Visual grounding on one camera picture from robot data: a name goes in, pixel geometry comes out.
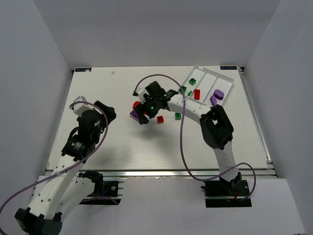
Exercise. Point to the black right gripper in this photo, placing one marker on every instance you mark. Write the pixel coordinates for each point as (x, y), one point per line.
(143, 109)

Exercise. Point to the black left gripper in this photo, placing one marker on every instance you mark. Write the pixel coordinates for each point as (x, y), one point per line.
(105, 110)

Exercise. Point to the red round lego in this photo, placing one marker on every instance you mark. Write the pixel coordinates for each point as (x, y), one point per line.
(135, 104)

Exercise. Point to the green lego pair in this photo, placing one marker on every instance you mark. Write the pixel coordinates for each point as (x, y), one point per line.
(182, 90)

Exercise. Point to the green square lego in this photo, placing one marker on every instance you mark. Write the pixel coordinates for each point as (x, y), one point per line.
(177, 116)
(192, 81)

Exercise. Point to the red rectangular lego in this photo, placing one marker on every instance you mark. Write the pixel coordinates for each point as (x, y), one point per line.
(197, 94)

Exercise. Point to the purple round lego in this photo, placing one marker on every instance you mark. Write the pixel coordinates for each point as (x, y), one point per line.
(218, 94)

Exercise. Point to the purple small lego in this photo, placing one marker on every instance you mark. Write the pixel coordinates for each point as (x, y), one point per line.
(213, 101)

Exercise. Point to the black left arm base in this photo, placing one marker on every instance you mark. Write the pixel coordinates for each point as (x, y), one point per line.
(105, 191)

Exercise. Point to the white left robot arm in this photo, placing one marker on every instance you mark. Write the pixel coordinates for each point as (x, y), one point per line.
(66, 187)

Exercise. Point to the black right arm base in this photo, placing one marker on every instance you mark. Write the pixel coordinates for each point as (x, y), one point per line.
(217, 196)

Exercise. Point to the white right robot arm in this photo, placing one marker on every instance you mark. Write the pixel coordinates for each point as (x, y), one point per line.
(215, 125)

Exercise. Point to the purple long lego plate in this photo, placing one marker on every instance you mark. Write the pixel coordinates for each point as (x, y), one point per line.
(134, 115)

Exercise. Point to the red square lego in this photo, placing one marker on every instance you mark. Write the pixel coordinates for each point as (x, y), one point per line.
(160, 119)

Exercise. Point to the blue table label left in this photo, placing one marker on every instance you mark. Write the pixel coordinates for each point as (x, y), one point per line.
(82, 69)

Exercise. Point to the blue table label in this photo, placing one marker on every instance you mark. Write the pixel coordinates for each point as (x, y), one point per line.
(82, 69)
(228, 67)

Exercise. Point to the white divided tray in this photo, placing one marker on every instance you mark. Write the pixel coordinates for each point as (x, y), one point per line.
(207, 81)

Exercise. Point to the blue table label right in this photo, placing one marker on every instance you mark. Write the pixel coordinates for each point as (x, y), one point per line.
(228, 67)

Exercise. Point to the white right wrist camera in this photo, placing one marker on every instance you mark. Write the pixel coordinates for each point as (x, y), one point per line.
(139, 93)

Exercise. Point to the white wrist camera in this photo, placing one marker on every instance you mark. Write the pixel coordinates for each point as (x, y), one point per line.
(79, 108)
(139, 93)

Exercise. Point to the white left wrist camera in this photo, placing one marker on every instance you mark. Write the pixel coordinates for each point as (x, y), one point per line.
(79, 108)

